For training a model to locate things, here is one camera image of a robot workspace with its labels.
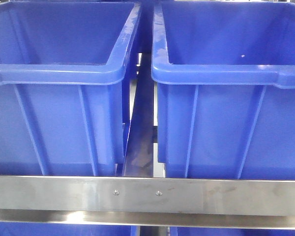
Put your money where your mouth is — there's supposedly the steel shelf front rail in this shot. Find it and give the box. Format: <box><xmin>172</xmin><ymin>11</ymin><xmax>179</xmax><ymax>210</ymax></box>
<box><xmin>0</xmin><ymin>176</ymin><xmax>295</xmax><ymax>230</ymax></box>

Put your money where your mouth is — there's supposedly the blue bin lower shelf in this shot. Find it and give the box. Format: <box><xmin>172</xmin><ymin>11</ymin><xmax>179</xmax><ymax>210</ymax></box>
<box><xmin>0</xmin><ymin>222</ymin><xmax>137</xmax><ymax>236</ymax></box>

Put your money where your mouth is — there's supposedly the steel centre divider rail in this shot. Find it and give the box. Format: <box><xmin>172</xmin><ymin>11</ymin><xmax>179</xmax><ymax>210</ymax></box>
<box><xmin>122</xmin><ymin>53</ymin><xmax>154</xmax><ymax>177</ymax></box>

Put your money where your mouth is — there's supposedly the blue bin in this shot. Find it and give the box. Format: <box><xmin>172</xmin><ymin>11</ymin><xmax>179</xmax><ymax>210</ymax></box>
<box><xmin>152</xmin><ymin>1</ymin><xmax>295</xmax><ymax>180</ymax></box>
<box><xmin>0</xmin><ymin>0</ymin><xmax>141</xmax><ymax>177</ymax></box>

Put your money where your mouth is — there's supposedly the blue bin front right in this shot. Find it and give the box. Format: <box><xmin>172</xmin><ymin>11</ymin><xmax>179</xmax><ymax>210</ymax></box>
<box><xmin>152</xmin><ymin>1</ymin><xmax>295</xmax><ymax>180</ymax></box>

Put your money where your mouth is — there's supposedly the blue bin front left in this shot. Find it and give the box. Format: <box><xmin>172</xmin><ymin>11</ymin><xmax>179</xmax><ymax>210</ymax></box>
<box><xmin>0</xmin><ymin>0</ymin><xmax>141</xmax><ymax>177</ymax></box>

